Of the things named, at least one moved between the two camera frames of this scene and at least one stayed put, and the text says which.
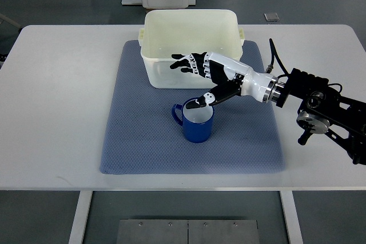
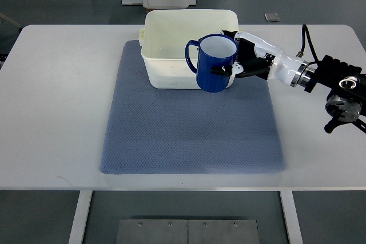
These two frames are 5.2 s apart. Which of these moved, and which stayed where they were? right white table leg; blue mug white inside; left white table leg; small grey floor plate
Moved: blue mug white inside
Stayed: right white table leg; left white table leg; small grey floor plate
